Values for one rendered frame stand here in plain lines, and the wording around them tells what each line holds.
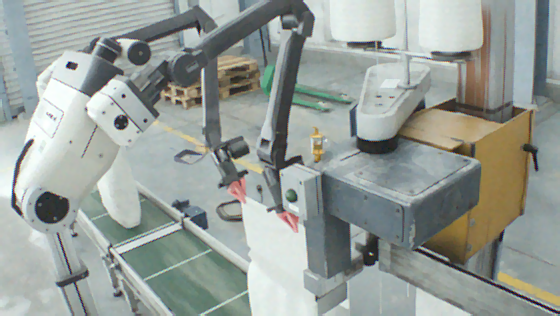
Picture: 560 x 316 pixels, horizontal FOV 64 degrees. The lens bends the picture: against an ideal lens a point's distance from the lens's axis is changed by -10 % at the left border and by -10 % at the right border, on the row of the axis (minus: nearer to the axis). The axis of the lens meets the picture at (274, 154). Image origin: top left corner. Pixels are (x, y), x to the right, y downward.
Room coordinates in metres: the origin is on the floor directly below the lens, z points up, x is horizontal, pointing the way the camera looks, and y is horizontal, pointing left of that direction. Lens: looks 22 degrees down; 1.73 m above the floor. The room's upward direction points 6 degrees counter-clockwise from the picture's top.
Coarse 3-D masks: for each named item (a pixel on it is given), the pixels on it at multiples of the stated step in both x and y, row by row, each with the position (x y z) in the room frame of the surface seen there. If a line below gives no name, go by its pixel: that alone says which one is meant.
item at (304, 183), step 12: (288, 168) 0.91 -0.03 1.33; (300, 168) 0.91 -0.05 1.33; (288, 180) 0.89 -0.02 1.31; (300, 180) 0.86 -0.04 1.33; (312, 180) 0.86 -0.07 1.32; (300, 192) 0.86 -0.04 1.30; (312, 192) 0.86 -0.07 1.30; (288, 204) 0.90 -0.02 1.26; (300, 204) 0.86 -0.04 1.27; (312, 204) 0.86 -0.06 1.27; (300, 216) 0.87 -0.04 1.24; (312, 216) 0.86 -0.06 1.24
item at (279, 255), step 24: (264, 216) 1.36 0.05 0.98; (264, 240) 1.37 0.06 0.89; (288, 240) 1.27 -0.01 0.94; (264, 264) 1.34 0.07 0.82; (288, 264) 1.28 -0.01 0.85; (264, 288) 1.26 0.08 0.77; (288, 288) 1.20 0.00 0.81; (264, 312) 1.27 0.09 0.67; (288, 312) 1.16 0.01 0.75; (312, 312) 1.10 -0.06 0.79; (336, 312) 1.10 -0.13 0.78
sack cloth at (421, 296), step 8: (416, 288) 0.88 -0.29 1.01; (416, 296) 0.88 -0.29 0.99; (424, 296) 0.86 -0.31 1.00; (432, 296) 0.84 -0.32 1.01; (416, 304) 0.88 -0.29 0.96; (424, 304) 0.85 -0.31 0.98; (432, 304) 0.84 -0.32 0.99; (440, 304) 0.82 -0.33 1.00; (448, 304) 0.80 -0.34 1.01; (416, 312) 0.87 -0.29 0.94; (424, 312) 0.85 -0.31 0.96; (432, 312) 0.83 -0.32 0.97; (440, 312) 0.81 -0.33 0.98; (448, 312) 0.80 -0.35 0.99; (456, 312) 0.78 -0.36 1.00; (464, 312) 0.77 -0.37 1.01
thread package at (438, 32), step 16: (432, 0) 0.98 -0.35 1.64; (448, 0) 0.96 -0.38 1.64; (464, 0) 0.95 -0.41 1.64; (432, 16) 0.98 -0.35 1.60; (448, 16) 0.96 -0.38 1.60; (464, 16) 0.95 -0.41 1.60; (480, 16) 0.97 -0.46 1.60; (432, 32) 0.98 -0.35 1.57; (448, 32) 0.96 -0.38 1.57; (464, 32) 0.95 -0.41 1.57; (480, 32) 0.97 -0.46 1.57; (432, 48) 0.98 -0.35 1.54; (448, 48) 0.96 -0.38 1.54; (464, 48) 0.95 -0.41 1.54
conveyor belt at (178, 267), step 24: (168, 240) 2.29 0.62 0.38; (192, 240) 2.27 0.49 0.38; (144, 264) 2.07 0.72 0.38; (168, 264) 2.05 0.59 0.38; (192, 264) 2.03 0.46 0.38; (216, 264) 2.01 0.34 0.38; (168, 288) 1.85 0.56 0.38; (192, 288) 1.83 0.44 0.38; (216, 288) 1.82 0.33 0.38; (240, 288) 1.80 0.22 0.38; (192, 312) 1.66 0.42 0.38; (216, 312) 1.64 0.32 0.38; (240, 312) 1.63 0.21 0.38
